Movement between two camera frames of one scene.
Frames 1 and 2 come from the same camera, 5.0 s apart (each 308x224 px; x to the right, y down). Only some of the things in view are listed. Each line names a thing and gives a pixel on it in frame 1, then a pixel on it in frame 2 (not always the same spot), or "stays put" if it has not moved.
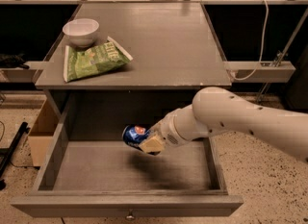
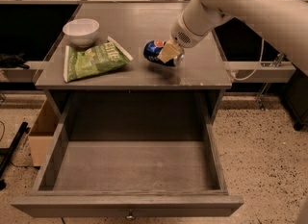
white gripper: x=166 y=129 to x=183 y=36
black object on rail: x=12 y=61 stays put
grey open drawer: x=89 y=171 stays put
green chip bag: x=102 y=58 stays put
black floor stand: x=7 y=153 stays put
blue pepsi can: x=134 y=134 to x=153 y=48
